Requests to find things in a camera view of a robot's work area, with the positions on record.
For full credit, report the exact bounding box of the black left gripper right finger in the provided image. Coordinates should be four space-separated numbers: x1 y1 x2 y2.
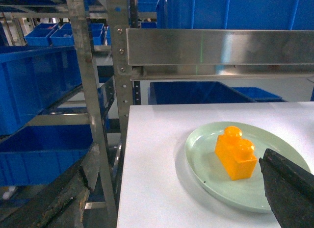
259 149 314 228

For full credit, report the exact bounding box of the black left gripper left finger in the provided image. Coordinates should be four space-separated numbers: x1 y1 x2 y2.
0 143 100 228

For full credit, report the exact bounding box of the yellow toy building block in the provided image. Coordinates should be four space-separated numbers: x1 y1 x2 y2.
214 126 257 180

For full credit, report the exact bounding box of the pale green plate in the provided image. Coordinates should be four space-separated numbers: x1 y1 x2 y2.
185 122 310 213

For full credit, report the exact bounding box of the large blue bin lower left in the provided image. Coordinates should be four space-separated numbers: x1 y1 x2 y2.
0 125 93 186

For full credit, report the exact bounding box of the blue bin behind table right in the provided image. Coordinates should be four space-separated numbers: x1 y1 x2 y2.
234 87 285 102

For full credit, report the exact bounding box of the large blue bin upper left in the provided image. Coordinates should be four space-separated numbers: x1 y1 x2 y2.
0 46 81 135

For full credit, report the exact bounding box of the large blue bin behind table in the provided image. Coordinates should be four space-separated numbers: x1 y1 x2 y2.
148 81 255 105

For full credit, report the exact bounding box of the small blue bin far shelf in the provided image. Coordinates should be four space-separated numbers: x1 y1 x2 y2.
25 23 58 47
50 23 74 46

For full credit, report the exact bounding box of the large blue bin top shelf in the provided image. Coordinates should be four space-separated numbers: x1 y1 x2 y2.
157 0 314 30

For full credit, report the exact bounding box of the stainless steel shelf rail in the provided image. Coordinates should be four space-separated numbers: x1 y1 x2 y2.
125 29 314 80

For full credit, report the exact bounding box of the steel rack upright post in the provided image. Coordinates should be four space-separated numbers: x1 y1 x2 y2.
66 0 137 228

